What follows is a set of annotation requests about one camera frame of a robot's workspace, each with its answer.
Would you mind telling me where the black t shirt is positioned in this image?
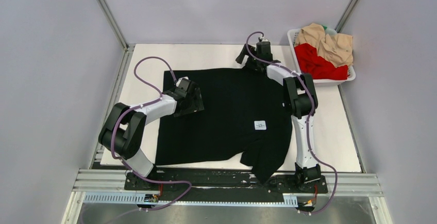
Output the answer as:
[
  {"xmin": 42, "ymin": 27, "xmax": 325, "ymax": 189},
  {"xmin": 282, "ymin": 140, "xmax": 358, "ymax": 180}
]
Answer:
[{"xmin": 155, "ymin": 68, "xmax": 292, "ymax": 183}]

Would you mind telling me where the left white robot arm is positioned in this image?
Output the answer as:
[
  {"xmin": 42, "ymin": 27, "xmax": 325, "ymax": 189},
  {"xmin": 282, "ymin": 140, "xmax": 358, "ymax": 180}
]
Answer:
[{"xmin": 98, "ymin": 77, "xmax": 204, "ymax": 189}]

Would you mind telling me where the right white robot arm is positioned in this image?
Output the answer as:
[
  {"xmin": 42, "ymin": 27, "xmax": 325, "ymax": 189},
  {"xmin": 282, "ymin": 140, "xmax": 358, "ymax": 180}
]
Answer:
[{"xmin": 236, "ymin": 40, "xmax": 322, "ymax": 192}]

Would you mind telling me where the white laundry basket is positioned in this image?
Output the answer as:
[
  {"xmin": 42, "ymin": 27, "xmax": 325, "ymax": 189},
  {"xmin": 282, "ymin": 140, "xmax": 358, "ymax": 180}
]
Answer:
[{"xmin": 287, "ymin": 28, "xmax": 356, "ymax": 87}]

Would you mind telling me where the red t shirt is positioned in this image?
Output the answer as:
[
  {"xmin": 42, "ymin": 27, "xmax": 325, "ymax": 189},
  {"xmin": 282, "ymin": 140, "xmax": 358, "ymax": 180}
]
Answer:
[{"xmin": 294, "ymin": 43, "xmax": 348, "ymax": 80}]

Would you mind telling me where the green garment in basket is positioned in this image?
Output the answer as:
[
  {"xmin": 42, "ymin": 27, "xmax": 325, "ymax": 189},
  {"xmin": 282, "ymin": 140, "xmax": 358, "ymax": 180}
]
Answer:
[{"xmin": 323, "ymin": 26, "xmax": 337, "ymax": 36}]

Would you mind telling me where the beige t shirt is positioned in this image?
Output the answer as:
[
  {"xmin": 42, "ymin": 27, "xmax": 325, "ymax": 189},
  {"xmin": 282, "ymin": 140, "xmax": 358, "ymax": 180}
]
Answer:
[{"xmin": 294, "ymin": 23, "xmax": 354, "ymax": 67}]

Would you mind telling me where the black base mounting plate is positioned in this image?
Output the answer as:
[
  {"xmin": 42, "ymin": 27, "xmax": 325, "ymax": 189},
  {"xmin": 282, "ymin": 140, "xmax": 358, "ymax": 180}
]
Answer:
[{"xmin": 124, "ymin": 168, "xmax": 328, "ymax": 200}]

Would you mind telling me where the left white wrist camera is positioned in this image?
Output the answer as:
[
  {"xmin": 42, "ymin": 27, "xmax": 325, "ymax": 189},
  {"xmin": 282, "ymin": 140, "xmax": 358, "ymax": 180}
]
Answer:
[{"xmin": 175, "ymin": 76, "xmax": 189, "ymax": 85}]

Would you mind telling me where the left aluminium corner post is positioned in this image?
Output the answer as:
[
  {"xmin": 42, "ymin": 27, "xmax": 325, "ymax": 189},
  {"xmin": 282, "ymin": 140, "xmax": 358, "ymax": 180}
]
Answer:
[{"xmin": 97, "ymin": 0, "xmax": 128, "ymax": 51}]

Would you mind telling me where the aluminium corner post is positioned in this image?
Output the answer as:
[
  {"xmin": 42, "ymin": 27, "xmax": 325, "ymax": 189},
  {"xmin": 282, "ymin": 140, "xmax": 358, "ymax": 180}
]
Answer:
[
  {"xmin": 335, "ymin": 0, "xmax": 360, "ymax": 32},
  {"xmin": 97, "ymin": 0, "xmax": 128, "ymax": 51}
]

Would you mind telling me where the right aluminium corner post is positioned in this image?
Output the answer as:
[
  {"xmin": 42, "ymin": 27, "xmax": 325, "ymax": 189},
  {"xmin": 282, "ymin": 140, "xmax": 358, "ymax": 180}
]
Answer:
[{"xmin": 335, "ymin": 0, "xmax": 360, "ymax": 32}]

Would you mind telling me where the white slotted cable duct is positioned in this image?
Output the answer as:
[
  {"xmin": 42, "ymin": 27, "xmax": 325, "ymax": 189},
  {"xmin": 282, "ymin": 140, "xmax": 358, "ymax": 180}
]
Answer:
[{"xmin": 82, "ymin": 192, "xmax": 298, "ymax": 208}]

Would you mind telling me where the aluminium front frame rail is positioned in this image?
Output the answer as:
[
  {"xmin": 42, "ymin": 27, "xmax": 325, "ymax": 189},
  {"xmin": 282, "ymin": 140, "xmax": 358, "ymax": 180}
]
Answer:
[{"xmin": 72, "ymin": 169, "xmax": 384, "ymax": 197}]

